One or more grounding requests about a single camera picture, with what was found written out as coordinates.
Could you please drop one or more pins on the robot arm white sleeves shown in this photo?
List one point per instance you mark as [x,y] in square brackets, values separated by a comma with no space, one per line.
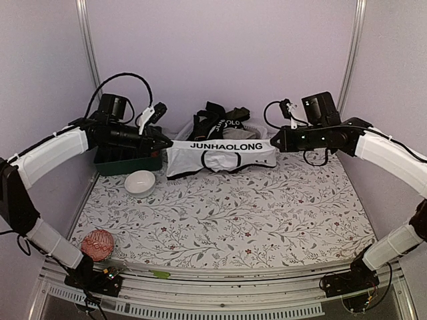
[20,172]
[369,144]

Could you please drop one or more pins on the aluminium front table rail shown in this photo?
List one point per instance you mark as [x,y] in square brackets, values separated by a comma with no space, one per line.
[277,293]

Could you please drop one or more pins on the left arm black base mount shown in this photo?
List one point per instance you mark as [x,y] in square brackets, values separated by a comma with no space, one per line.
[107,281]

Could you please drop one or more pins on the right robot arm white sleeves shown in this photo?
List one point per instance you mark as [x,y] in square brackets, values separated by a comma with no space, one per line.
[369,144]

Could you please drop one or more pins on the white underwear with black trim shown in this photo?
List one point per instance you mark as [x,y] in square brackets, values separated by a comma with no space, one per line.
[186,158]

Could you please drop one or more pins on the green tape scrap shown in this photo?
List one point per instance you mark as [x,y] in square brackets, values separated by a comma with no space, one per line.
[160,274]

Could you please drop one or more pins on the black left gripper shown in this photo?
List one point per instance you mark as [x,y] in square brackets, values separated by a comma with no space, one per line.
[149,134]

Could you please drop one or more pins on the grey underwear in basket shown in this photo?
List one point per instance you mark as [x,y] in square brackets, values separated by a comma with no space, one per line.
[239,134]

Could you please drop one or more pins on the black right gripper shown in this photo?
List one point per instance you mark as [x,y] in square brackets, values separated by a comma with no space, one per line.
[287,145]

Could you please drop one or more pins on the black underwear in basket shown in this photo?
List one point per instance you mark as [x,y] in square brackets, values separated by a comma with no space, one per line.
[209,124]

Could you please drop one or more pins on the white plastic laundry basket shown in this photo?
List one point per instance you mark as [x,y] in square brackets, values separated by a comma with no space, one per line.
[260,130]

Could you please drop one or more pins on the aluminium frame post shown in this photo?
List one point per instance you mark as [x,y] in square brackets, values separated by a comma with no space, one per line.
[356,35]
[84,25]

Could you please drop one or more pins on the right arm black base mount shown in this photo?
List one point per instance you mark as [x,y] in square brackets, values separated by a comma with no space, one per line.
[358,278]

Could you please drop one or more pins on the floral patterned table mat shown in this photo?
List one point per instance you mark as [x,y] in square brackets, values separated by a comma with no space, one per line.
[294,214]

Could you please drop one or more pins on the green compartment tray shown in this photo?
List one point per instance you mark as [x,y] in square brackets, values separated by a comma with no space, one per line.
[117,161]

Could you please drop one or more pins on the white ceramic bowl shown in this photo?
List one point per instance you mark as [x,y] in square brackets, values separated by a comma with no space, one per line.
[140,184]

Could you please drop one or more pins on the red patterned bowl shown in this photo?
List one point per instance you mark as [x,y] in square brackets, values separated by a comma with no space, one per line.
[98,245]

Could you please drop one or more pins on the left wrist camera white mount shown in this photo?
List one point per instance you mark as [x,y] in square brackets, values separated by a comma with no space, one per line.
[152,114]

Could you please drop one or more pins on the left robot arm white sleeves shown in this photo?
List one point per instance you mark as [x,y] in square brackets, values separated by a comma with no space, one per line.
[20,172]

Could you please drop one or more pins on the right aluminium frame post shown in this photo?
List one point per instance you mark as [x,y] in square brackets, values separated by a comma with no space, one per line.
[356,35]

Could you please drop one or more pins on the left aluminium frame post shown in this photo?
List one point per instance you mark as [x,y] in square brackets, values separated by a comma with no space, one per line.
[84,25]

